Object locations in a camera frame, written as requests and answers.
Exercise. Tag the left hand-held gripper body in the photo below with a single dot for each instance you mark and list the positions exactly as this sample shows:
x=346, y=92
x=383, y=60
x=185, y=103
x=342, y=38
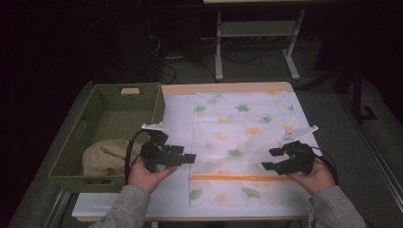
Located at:
x=155, y=152

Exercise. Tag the beige cloth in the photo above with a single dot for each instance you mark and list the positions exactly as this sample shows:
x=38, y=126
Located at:
x=104, y=158

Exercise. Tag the person's right hand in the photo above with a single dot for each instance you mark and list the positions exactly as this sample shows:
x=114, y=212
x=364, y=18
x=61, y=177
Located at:
x=318, y=180

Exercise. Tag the green woven basket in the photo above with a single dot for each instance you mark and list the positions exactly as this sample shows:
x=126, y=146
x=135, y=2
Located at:
x=111, y=117

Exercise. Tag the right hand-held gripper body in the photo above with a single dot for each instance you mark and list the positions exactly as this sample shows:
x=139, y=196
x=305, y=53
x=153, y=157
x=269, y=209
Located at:
x=299, y=156

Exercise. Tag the white table mat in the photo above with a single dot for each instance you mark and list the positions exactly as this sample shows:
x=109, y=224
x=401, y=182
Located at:
x=177, y=120

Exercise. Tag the white metal desk frame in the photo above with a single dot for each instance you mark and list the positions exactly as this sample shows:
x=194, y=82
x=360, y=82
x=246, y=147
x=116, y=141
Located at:
x=218, y=47

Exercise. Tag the dark metal stand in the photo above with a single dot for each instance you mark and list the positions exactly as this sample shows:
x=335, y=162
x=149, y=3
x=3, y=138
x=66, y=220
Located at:
x=357, y=95

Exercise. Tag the person's left hand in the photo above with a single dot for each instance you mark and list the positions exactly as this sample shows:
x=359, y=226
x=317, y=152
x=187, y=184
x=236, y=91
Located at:
x=144, y=179

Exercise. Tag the white leaf-print zipper bag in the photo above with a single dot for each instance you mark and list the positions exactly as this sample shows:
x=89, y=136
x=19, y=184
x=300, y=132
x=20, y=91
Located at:
x=240, y=133

